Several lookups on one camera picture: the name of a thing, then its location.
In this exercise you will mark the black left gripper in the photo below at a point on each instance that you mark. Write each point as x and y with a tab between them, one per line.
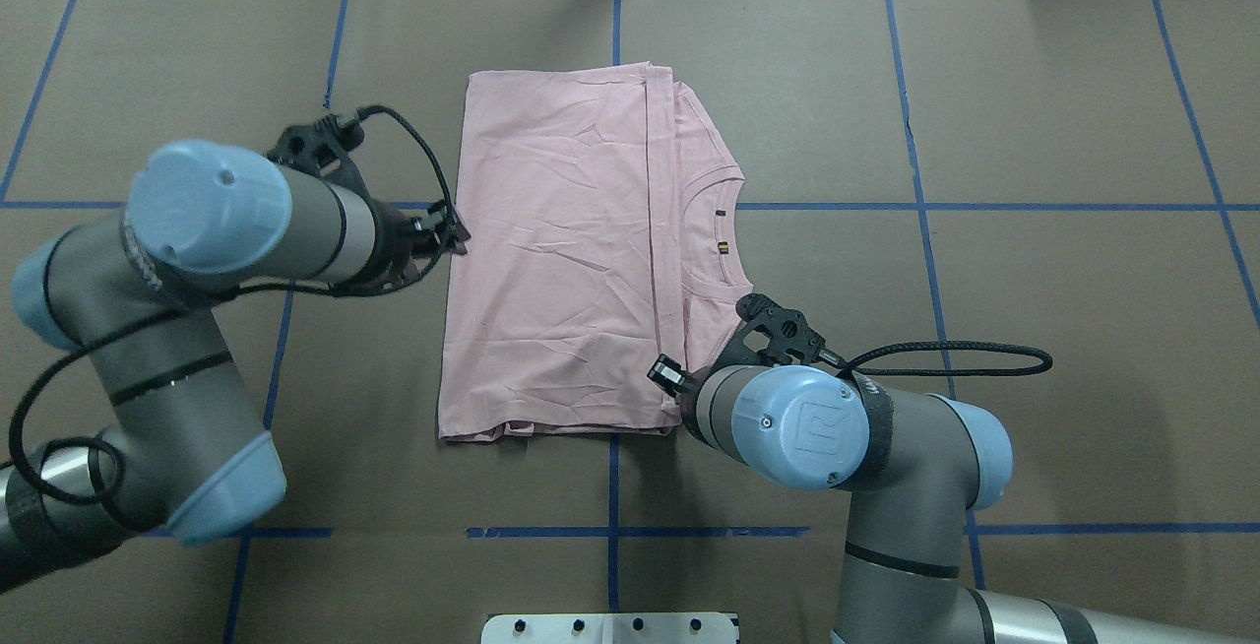
393	241

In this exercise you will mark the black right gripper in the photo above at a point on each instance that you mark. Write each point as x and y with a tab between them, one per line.
670	373

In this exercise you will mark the pink Snoopy t-shirt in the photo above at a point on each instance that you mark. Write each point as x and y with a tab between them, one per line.
600	205

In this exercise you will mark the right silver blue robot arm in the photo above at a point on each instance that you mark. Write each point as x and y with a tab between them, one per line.
915	466

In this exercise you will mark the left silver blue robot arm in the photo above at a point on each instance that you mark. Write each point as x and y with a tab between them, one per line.
145	422

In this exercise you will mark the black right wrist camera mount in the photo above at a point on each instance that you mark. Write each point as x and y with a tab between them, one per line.
770	335

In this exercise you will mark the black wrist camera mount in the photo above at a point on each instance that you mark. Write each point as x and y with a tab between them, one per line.
322	148
770	335

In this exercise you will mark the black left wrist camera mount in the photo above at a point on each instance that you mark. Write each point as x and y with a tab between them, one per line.
322	148

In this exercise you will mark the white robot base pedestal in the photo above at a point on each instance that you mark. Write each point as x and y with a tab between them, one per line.
613	627

